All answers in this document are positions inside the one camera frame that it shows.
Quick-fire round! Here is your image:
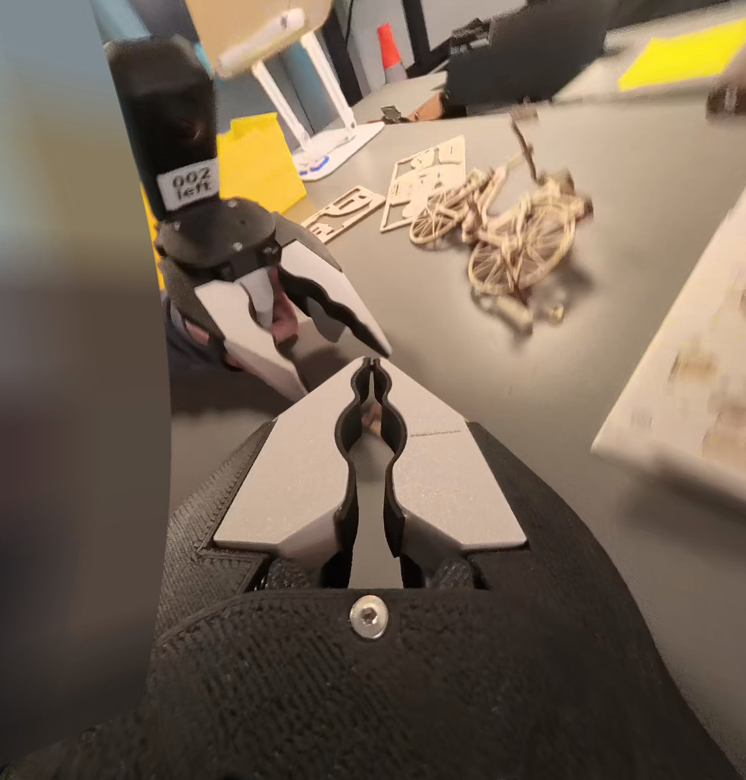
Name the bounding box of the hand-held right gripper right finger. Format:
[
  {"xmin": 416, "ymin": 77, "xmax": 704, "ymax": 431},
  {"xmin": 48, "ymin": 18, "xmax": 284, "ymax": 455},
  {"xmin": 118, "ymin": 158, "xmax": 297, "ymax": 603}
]
[{"xmin": 373, "ymin": 357, "xmax": 528, "ymax": 557}]

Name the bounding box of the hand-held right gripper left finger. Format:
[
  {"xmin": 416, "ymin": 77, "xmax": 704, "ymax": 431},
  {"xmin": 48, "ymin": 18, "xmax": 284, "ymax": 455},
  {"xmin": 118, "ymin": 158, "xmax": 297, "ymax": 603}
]
[{"xmin": 212, "ymin": 356, "xmax": 370, "ymax": 561}]

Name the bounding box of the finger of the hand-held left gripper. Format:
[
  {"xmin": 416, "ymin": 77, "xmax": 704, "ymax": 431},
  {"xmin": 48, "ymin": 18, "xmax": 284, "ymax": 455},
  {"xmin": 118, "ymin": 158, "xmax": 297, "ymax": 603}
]
[
  {"xmin": 194, "ymin": 279, "xmax": 309, "ymax": 401},
  {"xmin": 280, "ymin": 239, "xmax": 392, "ymax": 358}
]

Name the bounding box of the wooden bicycle model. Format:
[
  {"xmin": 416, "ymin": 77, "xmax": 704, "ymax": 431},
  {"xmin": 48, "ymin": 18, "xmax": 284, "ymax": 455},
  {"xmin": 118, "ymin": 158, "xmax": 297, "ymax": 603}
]
[{"xmin": 408, "ymin": 106, "xmax": 595, "ymax": 336}]

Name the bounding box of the person's left hand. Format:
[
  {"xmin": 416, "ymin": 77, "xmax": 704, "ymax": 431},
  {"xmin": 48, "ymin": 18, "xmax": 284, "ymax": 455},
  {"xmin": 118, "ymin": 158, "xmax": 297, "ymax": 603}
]
[{"xmin": 166, "ymin": 273, "xmax": 303, "ymax": 374}]

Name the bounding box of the laser-cut plywood part sheet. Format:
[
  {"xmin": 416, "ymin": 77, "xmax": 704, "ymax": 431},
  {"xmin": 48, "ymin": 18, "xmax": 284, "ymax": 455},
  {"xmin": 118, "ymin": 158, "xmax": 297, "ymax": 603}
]
[
  {"xmin": 380, "ymin": 135, "xmax": 467, "ymax": 234},
  {"xmin": 300, "ymin": 186, "xmax": 387, "ymax": 245}
]

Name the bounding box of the yellow paper pad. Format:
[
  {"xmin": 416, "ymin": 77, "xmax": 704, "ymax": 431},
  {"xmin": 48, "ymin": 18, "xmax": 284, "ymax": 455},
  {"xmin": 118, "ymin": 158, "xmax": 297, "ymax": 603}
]
[{"xmin": 140, "ymin": 113, "xmax": 308, "ymax": 287}]

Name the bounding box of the white stand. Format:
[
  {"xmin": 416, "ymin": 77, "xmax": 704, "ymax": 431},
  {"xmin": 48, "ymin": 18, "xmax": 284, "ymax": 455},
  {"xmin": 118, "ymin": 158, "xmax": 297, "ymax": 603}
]
[{"xmin": 184, "ymin": 0, "xmax": 386, "ymax": 182}]

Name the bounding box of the orange traffic cone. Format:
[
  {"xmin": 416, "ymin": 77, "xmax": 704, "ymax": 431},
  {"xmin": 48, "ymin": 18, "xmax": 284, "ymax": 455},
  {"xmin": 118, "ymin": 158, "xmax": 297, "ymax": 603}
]
[{"xmin": 376, "ymin": 23, "xmax": 408, "ymax": 85}]

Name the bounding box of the white instruction booklet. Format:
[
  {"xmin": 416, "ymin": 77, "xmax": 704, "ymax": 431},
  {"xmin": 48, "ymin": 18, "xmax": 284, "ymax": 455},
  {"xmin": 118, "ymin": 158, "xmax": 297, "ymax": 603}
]
[{"xmin": 591, "ymin": 180, "xmax": 746, "ymax": 514}]

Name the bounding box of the black bag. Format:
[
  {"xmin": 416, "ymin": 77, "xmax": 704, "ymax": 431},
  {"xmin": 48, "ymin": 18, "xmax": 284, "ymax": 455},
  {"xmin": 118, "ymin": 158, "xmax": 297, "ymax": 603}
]
[{"xmin": 445, "ymin": 5, "xmax": 612, "ymax": 118}]

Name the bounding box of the yellow paper sheet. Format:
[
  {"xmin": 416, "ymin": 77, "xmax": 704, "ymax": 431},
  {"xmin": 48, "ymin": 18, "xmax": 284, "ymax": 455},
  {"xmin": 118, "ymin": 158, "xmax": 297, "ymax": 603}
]
[{"xmin": 618, "ymin": 17, "xmax": 746, "ymax": 92}]

